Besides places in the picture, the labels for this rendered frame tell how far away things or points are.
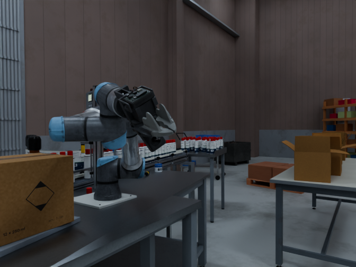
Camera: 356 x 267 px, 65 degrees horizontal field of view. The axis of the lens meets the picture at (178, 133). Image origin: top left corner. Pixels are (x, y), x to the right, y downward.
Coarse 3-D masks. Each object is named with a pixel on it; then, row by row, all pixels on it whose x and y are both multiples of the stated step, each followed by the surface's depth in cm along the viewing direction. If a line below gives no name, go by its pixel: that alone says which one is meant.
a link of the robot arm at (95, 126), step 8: (88, 120) 82; (96, 120) 82; (104, 120) 80; (112, 120) 80; (120, 120) 81; (88, 128) 81; (96, 128) 81; (104, 128) 81; (112, 128) 81; (120, 128) 82; (88, 136) 81; (96, 136) 82; (104, 136) 82; (112, 136) 82; (120, 136) 83; (104, 144) 84; (112, 144) 83; (120, 144) 84
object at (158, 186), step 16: (144, 176) 227; (160, 176) 227; (176, 176) 226; (192, 176) 226; (80, 192) 173; (128, 192) 172; (144, 192) 172; (160, 192) 172; (176, 192) 172; (80, 208) 139; (112, 208) 139; (128, 208) 139; (144, 208) 138; (80, 224) 116; (96, 224) 116; (112, 224) 116; (48, 240) 100; (64, 240) 100; (80, 240) 100; (16, 256) 87; (32, 256) 87; (48, 256) 87; (64, 256) 87
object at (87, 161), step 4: (88, 152) 191; (84, 156) 190; (88, 156) 190; (84, 160) 190; (88, 160) 190; (84, 164) 190; (88, 164) 190; (84, 172) 191; (88, 172) 190; (84, 176) 191; (88, 176) 190
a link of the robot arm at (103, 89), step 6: (102, 84) 81; (108, 84) 80; (114, 84) 81; (96, 90) 81; (102, 90) 79; (108, 90) 76; (96, 96) 81; (102, 96) 78; (102, 102) 78; (102, 108) 80; (108, 108) 77; (102, 114) 80; (108, 114) 80; (114, 114) 80
